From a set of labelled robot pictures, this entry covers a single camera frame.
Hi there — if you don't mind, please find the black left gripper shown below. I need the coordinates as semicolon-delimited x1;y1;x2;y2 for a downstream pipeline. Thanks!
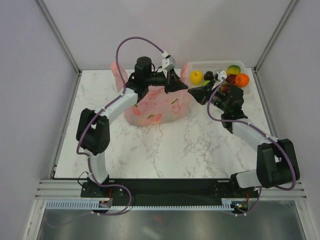
145;69;188;95

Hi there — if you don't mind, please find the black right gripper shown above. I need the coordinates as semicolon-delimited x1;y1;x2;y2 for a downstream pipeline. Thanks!
188;80;230;113

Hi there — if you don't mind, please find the pink plastic bag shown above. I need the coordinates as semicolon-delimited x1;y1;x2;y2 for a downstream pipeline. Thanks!
110;61;193;126

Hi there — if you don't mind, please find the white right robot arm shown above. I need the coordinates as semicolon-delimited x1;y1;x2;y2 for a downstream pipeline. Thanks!
188;83;300;197

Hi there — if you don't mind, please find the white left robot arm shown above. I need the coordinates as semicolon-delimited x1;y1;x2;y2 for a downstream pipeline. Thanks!
76;55;188;197

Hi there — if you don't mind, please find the dark red fake apple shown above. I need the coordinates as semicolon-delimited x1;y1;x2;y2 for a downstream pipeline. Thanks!
220;82;237;94

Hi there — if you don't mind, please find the orange fake orange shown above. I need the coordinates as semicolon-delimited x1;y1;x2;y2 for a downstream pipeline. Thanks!
234;73;250;88

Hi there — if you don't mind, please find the green fake apple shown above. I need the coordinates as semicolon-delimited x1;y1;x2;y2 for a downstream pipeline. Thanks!
202;80;211;86

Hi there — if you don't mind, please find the yellow green fake mango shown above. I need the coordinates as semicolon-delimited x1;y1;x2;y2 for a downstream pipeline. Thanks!
226;64;241;76

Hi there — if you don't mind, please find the dark purple fake fruit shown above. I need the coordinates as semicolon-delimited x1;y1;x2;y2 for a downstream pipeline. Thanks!
203;71;215;81

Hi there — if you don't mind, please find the yellow fake apple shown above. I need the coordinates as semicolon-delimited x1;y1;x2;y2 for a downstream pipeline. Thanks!
189;70;204;86

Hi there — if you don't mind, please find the white plastic basket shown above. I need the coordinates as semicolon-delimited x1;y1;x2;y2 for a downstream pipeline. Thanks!
184;59;253;97

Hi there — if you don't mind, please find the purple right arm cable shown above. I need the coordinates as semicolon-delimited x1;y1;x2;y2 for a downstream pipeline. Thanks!
206;78;298;192

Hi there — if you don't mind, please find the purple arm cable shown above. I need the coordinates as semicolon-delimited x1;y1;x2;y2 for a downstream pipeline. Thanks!
206;78;298;192
75;36;167;187

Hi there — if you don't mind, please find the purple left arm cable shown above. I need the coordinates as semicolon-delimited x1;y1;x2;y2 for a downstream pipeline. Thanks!
75;36;167;187

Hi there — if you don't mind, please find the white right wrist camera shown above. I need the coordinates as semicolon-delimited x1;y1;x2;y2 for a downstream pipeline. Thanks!
213;70;227;82

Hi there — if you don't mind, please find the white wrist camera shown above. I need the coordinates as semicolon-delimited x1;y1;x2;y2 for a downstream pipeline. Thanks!
161;51;176;73
213;70;227;82

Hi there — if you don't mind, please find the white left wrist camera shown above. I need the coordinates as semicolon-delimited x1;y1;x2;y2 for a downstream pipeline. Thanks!
161;51;176;73

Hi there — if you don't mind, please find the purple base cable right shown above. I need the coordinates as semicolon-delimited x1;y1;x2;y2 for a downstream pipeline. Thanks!
231;187;263;218

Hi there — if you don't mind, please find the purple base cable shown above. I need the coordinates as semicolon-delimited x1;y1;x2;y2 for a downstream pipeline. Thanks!
44;183;133;229
231;187;263;218

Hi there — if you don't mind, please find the right aluminium frame post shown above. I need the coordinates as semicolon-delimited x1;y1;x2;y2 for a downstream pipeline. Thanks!
253;0;300;72

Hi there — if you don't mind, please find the aluminium frame post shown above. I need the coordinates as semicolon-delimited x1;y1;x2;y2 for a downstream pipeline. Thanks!
253;0;300;72
34;0;83;74

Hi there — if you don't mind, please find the white cable duct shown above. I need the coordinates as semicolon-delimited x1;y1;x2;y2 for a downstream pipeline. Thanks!
45;199;234;211

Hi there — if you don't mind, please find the left aluminium frame post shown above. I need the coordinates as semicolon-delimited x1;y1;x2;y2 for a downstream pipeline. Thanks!
34;0;83;74

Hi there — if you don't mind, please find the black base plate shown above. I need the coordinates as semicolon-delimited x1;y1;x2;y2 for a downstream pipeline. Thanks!
80;178;258;206

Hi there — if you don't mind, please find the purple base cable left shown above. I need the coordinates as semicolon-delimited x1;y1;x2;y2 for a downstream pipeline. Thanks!
44;183;133;229

